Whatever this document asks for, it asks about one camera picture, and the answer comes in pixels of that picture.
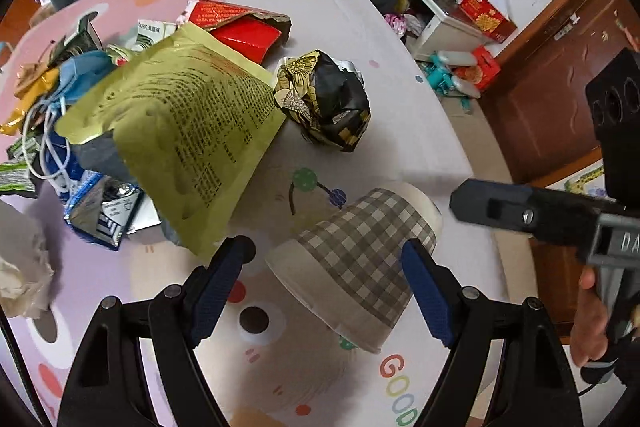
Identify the small red gift box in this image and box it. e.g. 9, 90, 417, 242
470, 46, 502, 92

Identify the yellow-green snack bag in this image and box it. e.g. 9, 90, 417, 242
54, 23, 287, 260

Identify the pink printed bag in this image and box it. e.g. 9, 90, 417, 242
385, 12, 427, 40

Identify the person's right hand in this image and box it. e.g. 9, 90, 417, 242
570, 267, 609, 368

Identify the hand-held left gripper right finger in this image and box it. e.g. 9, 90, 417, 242
400, 238, 586, 427

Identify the blue face mask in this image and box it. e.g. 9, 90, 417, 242
22, 51, 121, 195

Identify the wooden door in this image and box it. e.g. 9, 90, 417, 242
480, 0, 640, 188

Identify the green patterned wrapper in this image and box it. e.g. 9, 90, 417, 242
104, 43, 135, 66

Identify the white cabinet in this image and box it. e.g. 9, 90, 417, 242
407, 0, 518, 62

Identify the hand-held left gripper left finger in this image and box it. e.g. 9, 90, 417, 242
56, 234, 257, 427

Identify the blue silver wrapper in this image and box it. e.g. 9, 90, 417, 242
64, 172, 161, 253

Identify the large red gift box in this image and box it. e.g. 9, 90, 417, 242
460, 0, 518, 44

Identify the red gold torn packet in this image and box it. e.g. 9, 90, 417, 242
179, 0, 292, 48

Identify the green white wrapper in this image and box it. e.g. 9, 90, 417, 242
0, 129, 41, 198

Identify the white tissue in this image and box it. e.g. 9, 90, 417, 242
0, 202, 55, 319

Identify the checked paper cup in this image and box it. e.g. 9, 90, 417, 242
264, 181, 443, 354

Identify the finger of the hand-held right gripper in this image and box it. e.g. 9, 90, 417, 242
449, 178, 601, 258

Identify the dark silver packet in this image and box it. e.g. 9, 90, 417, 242
47, 14, 103, 68

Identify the cartoon printed tablecloth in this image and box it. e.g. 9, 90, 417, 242
0, 0, 526, 427

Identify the yellow patterned card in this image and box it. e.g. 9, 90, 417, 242
564, 161, 607, 198

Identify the teal grey toy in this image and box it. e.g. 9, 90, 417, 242
425, 51, 482, 114

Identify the black gold wrapper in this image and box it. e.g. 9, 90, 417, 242
272, 50, 372, 152

